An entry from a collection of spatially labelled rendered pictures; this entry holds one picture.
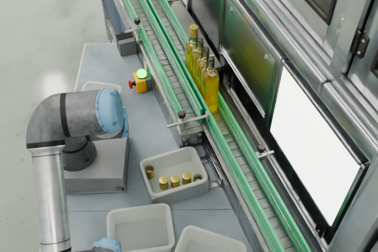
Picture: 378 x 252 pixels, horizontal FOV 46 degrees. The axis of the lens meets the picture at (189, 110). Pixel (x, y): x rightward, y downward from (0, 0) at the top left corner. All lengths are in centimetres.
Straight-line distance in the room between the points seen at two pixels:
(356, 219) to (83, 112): 76
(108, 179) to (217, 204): 42
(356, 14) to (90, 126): 69
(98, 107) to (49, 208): 28
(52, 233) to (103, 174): 53
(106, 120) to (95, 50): 121
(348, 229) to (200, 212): 113
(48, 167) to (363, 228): 82
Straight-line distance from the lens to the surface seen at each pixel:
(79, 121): 116
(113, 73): 219
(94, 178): 169
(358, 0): 110
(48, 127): 117
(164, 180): 170
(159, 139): 190
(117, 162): 172
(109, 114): 115
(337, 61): 121
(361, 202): 56
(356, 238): 60
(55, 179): 119
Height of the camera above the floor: 223
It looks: 48 degrees down
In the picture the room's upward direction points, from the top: straight up
